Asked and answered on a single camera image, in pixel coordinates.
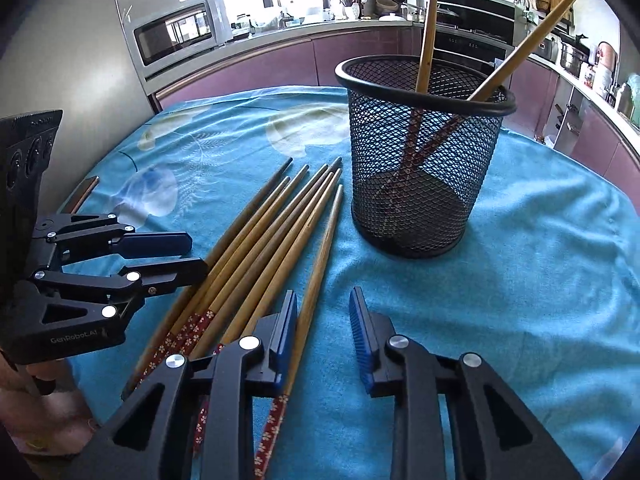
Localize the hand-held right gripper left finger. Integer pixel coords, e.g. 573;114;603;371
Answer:
62;289;300;480

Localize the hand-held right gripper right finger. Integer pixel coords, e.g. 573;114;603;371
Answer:
348;286;583;480

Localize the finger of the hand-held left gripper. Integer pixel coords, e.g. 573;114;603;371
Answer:
32;212;194;262
31;258;210;319

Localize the wooden chopstick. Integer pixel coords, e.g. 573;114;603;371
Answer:
165;164;310;361
252;184;346;480
142;176;292;378
192;170;343;458
375;0;588;201
212;157;343;356
122;157;295;401
185;164;329;361
390;0;439;196

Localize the black mesh utensil holder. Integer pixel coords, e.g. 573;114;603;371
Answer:
335;55;517;260

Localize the person's left forearm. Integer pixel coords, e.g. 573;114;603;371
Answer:
0;385;98;458

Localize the person's left hand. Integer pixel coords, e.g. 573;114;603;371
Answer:
20;359;68;396

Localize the grey refrigerator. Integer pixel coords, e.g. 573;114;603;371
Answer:
0;0;181;216

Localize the blue printed tablecloth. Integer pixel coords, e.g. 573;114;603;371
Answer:
60;85;640;480

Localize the white microwave oven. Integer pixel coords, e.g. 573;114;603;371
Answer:
132;0;234;82

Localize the white kitchen countertop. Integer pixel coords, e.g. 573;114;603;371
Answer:
145;7;640;136

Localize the black built-in oven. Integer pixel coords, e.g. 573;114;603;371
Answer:
431;27;516;78

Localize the steel cooking pot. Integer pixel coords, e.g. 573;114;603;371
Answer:
559;41;587;77

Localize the black range hood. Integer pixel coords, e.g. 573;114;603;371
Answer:
426;0;517;26

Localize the pink tall kitchen appliance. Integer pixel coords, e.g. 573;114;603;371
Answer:
594;41;621;97

